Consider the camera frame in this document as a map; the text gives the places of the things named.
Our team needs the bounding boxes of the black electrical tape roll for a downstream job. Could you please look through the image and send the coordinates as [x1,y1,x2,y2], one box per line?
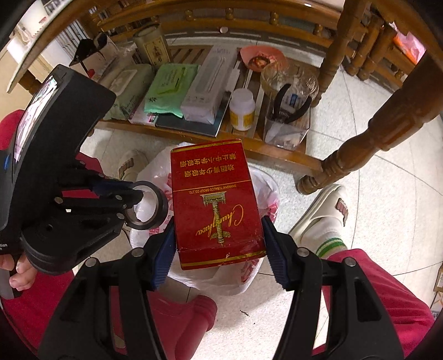
[124,181,168,230]

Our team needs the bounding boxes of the red cigarette pack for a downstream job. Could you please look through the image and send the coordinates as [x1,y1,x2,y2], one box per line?
[171,139,266,270]

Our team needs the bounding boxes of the trash bin with plastic bag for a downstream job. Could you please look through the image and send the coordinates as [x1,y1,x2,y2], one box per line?
[130,139,279,296]

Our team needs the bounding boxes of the person left hand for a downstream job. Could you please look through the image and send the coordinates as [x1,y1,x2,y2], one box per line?
[0,253,38,291]

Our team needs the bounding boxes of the left white slipper foot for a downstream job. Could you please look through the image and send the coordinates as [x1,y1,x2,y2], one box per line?
[118,150,149,182]

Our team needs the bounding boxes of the white slipper foot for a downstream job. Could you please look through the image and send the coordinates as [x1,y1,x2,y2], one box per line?
[289,184,348,259]
[118,150,149,182]

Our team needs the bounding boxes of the right white slipper foot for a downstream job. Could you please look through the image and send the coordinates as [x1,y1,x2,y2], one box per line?
[289,184,348,259]

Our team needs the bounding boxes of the dark notebook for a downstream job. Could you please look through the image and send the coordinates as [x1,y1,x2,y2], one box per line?
[155,91,231,137]

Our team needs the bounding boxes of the pale green wipes pack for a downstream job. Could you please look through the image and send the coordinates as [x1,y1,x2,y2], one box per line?
[103,64,155,120]

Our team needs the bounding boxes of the green wet wipes pack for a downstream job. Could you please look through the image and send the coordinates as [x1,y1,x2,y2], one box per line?
[144,63,199,118]

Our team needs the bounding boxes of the white long box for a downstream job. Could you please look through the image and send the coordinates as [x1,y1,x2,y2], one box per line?
[180,45,237,125]

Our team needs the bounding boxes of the wooden lower shelf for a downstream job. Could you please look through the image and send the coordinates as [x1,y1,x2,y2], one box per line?
[96,56,321,175]

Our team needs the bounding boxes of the tea tin can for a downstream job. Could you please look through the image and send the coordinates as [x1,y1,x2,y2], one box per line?
[133,24,171,69]

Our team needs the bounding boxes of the white pill bottle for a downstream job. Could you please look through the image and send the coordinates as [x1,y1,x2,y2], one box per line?
[229,89,255,131]

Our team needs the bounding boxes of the person left leg red trousers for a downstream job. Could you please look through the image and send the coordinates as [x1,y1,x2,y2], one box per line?
[0,109,219,360]

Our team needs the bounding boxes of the wooden table leg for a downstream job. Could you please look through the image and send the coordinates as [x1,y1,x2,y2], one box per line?
[297,54,442,195]

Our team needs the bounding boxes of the pink bowl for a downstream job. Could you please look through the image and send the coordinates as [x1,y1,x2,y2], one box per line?
[239,45,286,73]

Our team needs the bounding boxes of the wooden bench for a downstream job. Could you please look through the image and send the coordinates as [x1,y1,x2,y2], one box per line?
[76,0,443,83]

